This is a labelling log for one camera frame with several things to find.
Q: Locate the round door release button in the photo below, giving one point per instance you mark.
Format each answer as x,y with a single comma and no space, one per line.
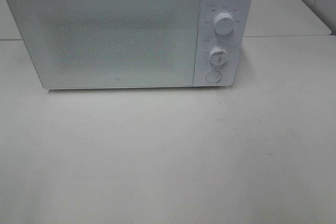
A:
213,77

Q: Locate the white microwave knob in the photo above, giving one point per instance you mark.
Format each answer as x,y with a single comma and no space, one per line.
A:
223,22
217,56

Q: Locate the white microwave door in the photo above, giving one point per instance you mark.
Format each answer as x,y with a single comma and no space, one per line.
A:
79,44

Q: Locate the white microwave oven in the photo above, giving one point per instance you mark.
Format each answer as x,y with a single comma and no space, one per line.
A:
223,37

